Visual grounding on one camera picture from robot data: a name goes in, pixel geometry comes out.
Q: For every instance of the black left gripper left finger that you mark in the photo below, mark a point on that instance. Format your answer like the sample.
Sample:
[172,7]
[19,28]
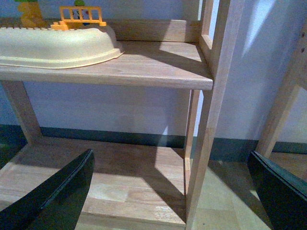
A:
[56,204]

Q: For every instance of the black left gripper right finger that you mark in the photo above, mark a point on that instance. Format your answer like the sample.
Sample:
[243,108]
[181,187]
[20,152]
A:
[282,194]

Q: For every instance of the wooden shelf unit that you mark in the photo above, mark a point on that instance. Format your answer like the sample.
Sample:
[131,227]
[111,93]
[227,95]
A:
[134,187]

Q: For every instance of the cream plastic toy base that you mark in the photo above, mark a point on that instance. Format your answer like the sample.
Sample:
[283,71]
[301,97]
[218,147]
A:
[57,49]

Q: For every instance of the orange toy fence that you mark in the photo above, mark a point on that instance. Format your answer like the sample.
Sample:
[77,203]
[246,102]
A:
[73,17]

